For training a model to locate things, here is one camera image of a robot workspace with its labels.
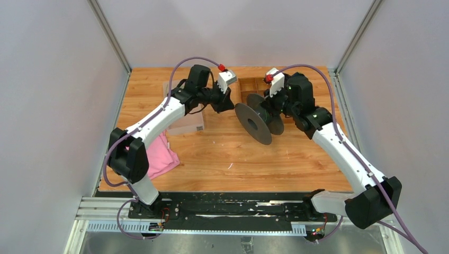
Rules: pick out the aluminium frame post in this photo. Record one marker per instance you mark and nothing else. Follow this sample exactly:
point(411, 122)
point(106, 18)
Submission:
point(102, 19)
point(336, 73)

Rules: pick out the aluminium frame post right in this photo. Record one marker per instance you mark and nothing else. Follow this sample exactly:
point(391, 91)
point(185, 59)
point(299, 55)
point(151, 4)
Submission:
point(336, 73)

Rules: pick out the pink folded cloth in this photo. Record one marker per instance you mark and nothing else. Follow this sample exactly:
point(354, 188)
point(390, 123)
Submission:
point(161, 158)

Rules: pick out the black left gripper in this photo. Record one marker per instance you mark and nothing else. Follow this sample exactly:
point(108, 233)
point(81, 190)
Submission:
point(224, 103)

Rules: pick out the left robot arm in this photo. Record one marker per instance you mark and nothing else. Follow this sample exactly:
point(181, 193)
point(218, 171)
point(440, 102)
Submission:
point(127, 150)

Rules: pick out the wooden compartment tray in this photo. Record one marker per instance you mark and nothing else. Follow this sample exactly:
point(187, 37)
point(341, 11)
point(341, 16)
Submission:
point(256, 85)

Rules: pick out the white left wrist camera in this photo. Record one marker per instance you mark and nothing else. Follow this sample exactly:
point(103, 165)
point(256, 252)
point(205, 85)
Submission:
point(226, 78)

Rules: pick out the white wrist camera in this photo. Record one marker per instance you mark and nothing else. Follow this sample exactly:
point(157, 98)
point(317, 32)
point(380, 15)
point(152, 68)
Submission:
point(276, 81)
point(226, 78)

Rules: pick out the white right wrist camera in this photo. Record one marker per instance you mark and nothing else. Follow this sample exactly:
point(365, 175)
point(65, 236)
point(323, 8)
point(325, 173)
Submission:
point(276, 81)

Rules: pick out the clear plastic box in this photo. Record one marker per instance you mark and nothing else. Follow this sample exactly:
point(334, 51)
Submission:
point(188, 124)

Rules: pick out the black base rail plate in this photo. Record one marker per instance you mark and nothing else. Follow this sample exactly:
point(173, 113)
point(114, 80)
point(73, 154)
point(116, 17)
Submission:
point(234, 213)

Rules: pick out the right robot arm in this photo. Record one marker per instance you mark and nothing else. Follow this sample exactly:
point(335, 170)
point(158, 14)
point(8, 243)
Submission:
point(374, 195)

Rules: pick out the aluminium frame post left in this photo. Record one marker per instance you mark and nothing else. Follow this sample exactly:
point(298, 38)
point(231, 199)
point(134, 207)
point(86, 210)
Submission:
point(102, 19)

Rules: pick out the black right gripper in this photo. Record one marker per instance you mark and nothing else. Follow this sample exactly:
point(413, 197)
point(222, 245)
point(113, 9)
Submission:
point(269, 103)

